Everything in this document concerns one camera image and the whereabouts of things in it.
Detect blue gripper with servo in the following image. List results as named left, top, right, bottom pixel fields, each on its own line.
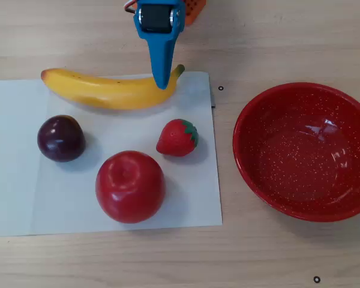
left=133, top=0, right=187, bottom=91

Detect yellow toy banana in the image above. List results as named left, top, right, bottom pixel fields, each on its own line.
left=40, top=64, right=186, bottom=111

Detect red speckled enamel bowl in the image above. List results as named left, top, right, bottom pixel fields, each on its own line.
left=232, top=82, right=360, bottom=223

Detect red toy strawberry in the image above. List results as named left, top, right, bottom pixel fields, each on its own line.
left=155, top=118, right=199, bottom=157

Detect dark purple toy plum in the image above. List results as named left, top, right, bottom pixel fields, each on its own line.
left=37, top=115, right=86, bottom=163

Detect red toy apple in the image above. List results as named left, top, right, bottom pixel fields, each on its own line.
left=95, top=150, right=167, bottom=224

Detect white paper sheet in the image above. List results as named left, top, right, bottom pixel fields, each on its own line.
left=0, top=71, right=223, bottom=238

